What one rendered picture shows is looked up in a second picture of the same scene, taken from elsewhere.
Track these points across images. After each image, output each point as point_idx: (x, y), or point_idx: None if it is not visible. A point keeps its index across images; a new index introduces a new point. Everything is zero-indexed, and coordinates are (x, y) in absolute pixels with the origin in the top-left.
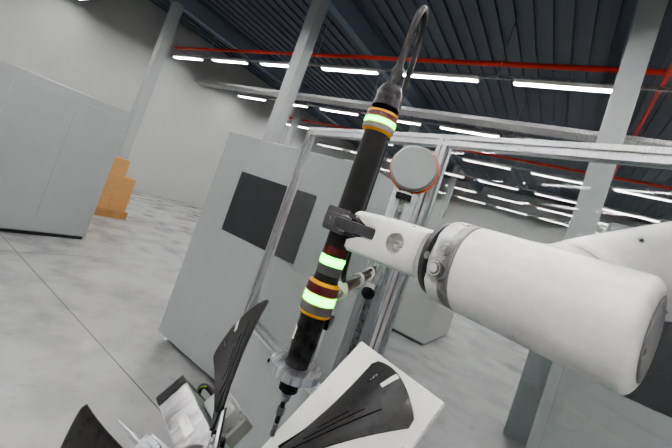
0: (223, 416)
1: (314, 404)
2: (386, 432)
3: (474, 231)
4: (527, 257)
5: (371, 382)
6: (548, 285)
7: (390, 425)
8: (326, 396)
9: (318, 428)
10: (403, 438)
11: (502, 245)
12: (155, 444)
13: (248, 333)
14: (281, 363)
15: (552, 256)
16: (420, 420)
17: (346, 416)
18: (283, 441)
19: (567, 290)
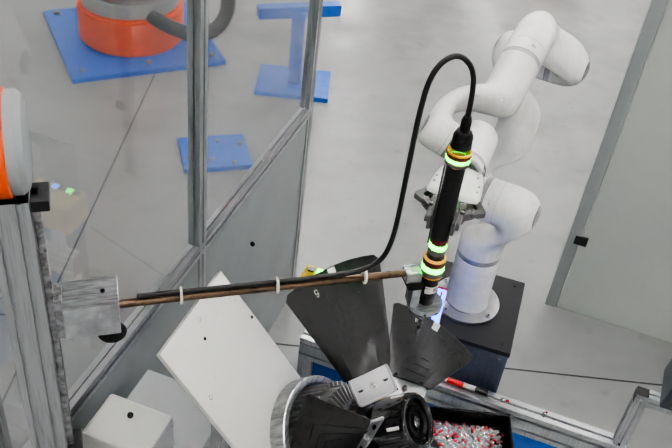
0: (370, 419)
1: (223, 414)
2: (242, 330)
3: (480, 156)
4: (489, 148)
5: (324, 294)
6: (493, 149)
7: (378, 269)
8: (216, 399)
9: (366, 329)
10: (245, 315)
11: (485, 151)
12: None
13: (333, 412)
14: (435, 304)
15: (488, 141)
16: (233, 296)
17: (364, 305)
18: (251, 446)
19: (494, 146)
